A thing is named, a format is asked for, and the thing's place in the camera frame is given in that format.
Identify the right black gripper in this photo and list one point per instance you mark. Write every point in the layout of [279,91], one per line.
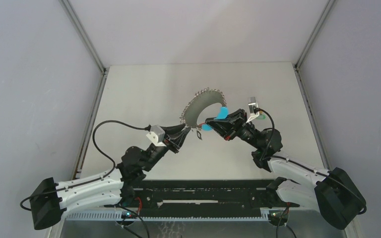
[238,120]

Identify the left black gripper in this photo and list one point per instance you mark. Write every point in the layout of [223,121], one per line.
[177,141]

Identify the black key tag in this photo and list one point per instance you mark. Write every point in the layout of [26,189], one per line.
[198,135]

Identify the metal key organizer with rings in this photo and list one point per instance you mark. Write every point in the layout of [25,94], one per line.
[201,100]

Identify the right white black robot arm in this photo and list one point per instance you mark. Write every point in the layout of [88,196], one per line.
[331,193]

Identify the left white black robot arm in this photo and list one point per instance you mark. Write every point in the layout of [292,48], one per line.
[52,201]

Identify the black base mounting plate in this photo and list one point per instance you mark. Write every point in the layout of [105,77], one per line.
[204,198]

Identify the left green circuit board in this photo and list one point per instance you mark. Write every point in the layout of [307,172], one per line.
[128,215]

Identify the green circuit board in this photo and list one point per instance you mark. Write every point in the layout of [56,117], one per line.
[128,215]
[278,215]

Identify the right green circuit board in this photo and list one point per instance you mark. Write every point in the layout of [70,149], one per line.
[278,215]

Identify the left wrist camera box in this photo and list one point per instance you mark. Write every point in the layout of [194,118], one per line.
[156,136]

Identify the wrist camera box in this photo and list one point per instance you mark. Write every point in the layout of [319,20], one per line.
[156,136]
[254,110]

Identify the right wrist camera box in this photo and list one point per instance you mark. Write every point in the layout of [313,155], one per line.
[254,110]

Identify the right aluminium frame post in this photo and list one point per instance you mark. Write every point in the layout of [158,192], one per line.
[314,34]

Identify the aluminium frame post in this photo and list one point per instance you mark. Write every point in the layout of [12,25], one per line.
[81,31]
[314,34]

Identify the left aluminium frame post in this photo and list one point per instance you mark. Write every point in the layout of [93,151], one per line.
[81,31]

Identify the white slotted cable duct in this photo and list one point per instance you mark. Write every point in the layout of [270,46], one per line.
[109,215]

